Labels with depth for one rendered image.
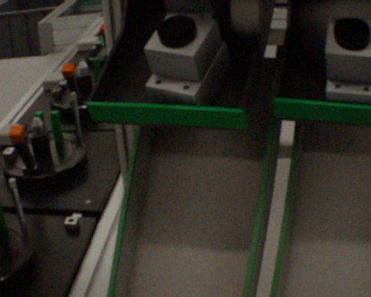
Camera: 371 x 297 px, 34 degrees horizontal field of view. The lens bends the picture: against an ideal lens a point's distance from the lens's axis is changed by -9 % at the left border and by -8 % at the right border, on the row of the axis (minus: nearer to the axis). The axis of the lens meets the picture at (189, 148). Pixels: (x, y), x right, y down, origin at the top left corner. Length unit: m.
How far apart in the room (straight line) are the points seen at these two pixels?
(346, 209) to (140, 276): 0.21
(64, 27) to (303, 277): 1.41
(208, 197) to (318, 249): 0.12
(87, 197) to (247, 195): 0.31
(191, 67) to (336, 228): 0.23
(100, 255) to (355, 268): 0.32
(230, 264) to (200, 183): 0.09
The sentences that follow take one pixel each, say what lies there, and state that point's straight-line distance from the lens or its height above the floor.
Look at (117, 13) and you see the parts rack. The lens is 0.61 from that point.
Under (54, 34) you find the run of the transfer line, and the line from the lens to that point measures 1.90.
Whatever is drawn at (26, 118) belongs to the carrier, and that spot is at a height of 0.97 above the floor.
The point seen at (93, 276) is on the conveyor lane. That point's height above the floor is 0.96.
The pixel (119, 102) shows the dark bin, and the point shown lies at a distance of 0.55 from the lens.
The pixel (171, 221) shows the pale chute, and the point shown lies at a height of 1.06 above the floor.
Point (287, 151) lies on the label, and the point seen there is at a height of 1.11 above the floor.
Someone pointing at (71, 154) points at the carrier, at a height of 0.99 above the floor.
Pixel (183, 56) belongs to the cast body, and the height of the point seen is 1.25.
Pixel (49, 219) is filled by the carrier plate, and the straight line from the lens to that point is 0.84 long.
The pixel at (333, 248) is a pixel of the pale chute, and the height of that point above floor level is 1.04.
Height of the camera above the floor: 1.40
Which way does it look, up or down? 27 degrees down
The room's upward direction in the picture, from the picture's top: 5 degrees counter-clockwise
